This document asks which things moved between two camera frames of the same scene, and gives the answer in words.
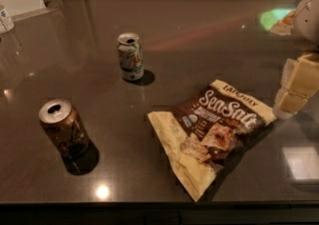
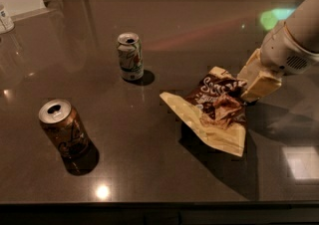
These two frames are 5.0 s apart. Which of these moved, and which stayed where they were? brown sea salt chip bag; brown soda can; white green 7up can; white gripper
Moved: white gripper; brown sea salt chip bag
Stayed: white green 7up can; brown soda can
